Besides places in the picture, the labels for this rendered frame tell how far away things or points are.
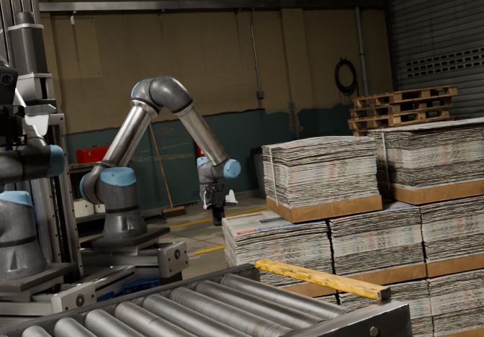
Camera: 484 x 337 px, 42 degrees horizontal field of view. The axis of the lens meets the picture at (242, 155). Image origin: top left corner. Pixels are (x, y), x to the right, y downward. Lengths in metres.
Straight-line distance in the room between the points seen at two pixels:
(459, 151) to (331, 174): 0.42
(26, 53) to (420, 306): 1.43
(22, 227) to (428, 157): 1.20
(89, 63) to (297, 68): 3.32
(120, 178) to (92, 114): 6.43
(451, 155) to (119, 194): 1.08
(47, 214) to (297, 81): 8.24
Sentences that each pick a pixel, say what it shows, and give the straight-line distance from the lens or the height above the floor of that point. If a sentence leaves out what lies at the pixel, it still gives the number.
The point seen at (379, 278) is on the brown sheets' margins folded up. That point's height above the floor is 0.63.
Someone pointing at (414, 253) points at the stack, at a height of 0.69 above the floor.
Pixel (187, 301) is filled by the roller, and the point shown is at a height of 0.79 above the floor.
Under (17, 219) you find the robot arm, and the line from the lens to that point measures 1.77.
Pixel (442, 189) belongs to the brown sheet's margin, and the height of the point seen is 0.87.
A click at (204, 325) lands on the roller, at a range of 1.17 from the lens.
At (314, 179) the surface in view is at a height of 0.96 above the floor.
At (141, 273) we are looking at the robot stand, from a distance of 2.12.
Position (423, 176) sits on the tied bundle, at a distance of 2.00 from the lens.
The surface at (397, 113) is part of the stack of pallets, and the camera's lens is 8.35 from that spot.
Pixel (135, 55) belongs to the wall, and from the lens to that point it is 8.85.
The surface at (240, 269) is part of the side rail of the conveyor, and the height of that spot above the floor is 0.80.
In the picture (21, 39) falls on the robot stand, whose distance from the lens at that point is 2.04.
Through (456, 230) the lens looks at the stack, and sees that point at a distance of 2.07.
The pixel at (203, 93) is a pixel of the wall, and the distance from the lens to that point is 9.20.
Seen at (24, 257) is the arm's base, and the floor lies 0.87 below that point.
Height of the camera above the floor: 1.15
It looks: 3 degrees down
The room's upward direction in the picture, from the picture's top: 7 degrees counter-clockwise
